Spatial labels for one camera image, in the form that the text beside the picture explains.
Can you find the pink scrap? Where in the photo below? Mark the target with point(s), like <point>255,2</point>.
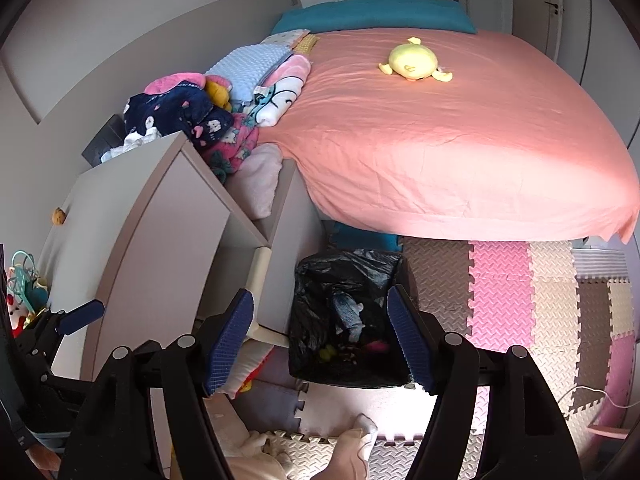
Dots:
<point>379,346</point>

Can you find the light blue dotted blanket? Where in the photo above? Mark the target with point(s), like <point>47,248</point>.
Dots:
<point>245,67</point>

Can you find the teal pillow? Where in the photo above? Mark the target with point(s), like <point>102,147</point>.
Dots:
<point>375,12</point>

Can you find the yellow scrap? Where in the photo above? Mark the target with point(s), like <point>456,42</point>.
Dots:
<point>327,352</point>

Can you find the colourful toy pile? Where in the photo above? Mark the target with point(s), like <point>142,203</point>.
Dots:
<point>27,290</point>

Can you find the pale pink fluffy pillow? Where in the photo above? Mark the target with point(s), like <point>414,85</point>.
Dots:
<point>257,180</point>

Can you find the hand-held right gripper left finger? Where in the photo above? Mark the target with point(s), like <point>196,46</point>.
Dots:
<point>227,340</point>

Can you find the pink floral fleece blanket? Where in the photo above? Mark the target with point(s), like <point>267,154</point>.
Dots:
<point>232,145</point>

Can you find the orange crumpled ball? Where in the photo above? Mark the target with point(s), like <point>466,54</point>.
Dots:
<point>59,216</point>

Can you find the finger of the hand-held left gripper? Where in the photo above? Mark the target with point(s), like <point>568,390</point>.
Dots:
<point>80,315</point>

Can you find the person's left hand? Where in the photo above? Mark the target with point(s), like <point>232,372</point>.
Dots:
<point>42,460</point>

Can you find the white door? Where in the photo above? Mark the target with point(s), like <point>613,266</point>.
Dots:
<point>540,0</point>

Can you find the white cloth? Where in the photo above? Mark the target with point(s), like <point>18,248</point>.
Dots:
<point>132,142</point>

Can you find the white patterned pillow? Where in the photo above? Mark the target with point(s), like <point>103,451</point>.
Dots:
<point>282,37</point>

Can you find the pink fleece cloth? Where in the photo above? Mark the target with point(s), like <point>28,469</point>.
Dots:
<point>172,82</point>

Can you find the teal box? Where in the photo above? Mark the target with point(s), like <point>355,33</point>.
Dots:
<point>365,237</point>

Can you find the grey blue crumpled wrapper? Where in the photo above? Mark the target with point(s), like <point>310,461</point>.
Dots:
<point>347,312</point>

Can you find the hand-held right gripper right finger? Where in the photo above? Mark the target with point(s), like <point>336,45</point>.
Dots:
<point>410,340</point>

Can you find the bed with pink sheet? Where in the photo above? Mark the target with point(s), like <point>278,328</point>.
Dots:
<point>450,160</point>

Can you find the bin with black bag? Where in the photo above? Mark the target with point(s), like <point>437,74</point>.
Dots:
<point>317,310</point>

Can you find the navy printed blanket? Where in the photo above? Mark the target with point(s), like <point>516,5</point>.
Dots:
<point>170,107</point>

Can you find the orange yellow plush toy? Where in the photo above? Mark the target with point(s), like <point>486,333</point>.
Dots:
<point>219,91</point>

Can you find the white printed cushion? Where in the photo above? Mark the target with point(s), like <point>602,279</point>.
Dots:
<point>247,375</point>

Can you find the yellow knitted cloth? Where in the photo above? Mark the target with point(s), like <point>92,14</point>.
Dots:
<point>305,45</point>

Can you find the pink white cartoon blanket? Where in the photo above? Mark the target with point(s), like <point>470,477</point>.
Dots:
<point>285,90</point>

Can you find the black box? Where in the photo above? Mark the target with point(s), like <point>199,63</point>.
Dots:
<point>102,142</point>

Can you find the white desk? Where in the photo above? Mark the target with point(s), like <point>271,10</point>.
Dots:
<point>150,240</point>

